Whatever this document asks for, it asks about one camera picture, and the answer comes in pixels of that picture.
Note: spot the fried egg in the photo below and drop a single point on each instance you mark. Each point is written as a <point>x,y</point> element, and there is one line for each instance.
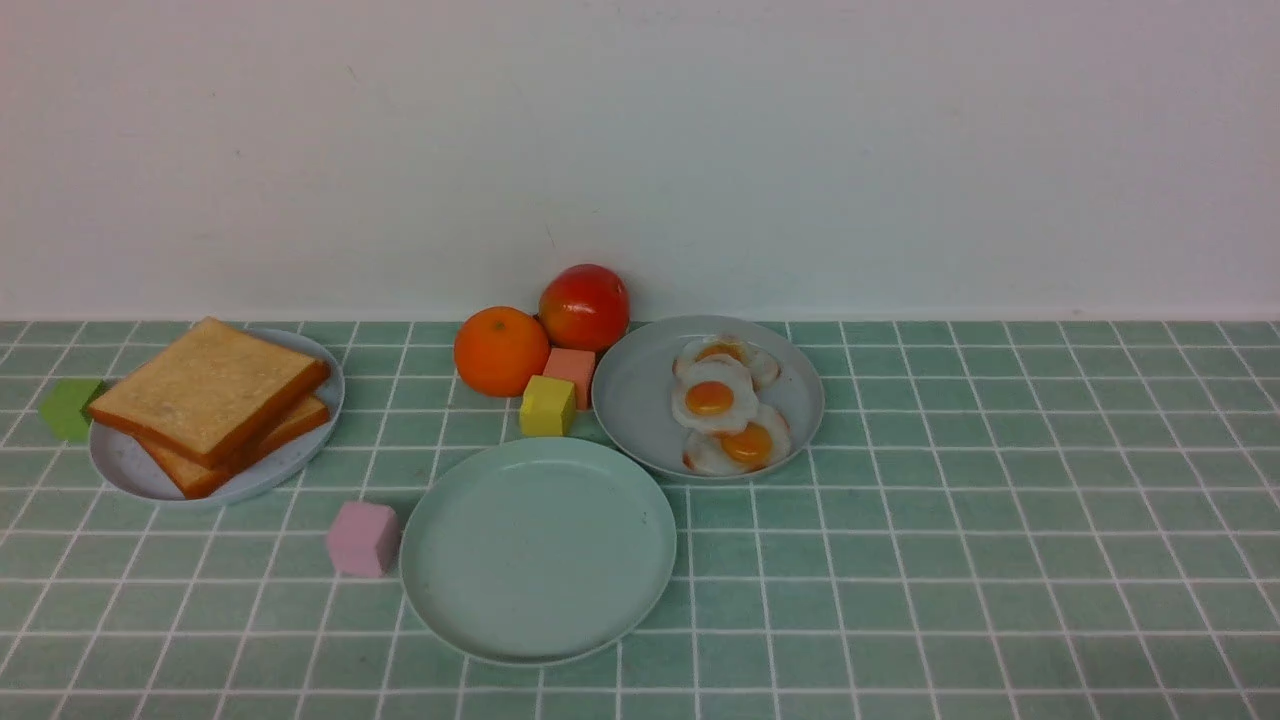
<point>765,442</point>
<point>763,367</point>
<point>714,397</point>

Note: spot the grey egg plate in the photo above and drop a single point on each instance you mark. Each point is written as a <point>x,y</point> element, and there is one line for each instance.
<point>632,385</point>

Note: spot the salmon cube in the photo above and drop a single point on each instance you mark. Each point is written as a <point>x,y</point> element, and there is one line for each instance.
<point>574,366</point>

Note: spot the red tomato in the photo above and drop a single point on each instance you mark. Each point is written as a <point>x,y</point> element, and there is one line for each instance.
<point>586,307</point>

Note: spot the yellow cube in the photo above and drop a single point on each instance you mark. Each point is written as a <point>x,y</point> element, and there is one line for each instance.
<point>548,407</point>

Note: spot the orange fruit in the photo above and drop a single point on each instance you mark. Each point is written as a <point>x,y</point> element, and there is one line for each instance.
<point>498,350</point>

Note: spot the green empty plate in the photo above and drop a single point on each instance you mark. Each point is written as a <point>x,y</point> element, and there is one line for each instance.
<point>538,552</point>

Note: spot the pink cube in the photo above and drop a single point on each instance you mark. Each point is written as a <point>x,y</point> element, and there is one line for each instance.
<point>363,540</point>

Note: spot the light blue bread plate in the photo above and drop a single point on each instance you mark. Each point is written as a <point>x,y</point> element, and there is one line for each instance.
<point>120,460</point>

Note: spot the green cube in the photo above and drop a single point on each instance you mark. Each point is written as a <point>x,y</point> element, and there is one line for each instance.
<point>65,408</point>

